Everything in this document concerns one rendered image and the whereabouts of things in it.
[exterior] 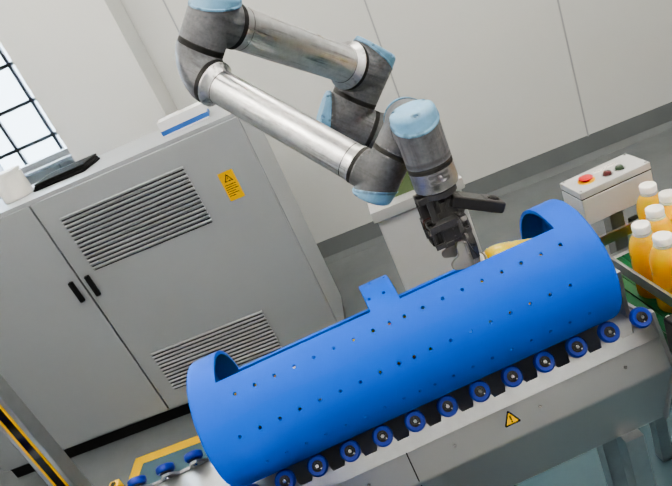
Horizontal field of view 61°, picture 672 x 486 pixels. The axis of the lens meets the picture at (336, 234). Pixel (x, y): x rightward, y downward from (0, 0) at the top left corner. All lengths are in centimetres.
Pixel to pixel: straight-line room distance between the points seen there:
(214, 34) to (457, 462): 111
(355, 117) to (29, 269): 192
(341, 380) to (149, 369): 227
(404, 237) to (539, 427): 85
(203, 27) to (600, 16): 325
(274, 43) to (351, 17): 232
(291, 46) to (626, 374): 113
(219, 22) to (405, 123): 58
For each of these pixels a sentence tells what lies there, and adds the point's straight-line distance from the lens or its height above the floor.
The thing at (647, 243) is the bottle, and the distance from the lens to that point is 144.
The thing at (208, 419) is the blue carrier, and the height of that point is 119.
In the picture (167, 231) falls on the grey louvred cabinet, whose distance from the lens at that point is 288.
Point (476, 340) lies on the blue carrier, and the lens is 116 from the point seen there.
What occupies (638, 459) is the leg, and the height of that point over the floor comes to 56.
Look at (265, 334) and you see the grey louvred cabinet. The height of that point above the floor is 33.
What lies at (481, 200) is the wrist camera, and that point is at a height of 133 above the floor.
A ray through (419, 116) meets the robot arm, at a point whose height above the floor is 154.
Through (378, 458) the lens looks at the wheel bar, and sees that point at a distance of 130.
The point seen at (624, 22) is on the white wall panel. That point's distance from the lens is 440.
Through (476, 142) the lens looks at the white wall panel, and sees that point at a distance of 416.
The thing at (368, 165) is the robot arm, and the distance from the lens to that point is 122.
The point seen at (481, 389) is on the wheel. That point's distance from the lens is 128.
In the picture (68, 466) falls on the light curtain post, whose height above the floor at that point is 93.
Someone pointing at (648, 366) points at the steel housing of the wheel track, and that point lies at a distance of 141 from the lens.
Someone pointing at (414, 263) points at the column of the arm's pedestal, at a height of 86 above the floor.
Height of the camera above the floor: 183
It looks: 23 degrees down
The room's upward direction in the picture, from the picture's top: 24 degrees counter-clockwise
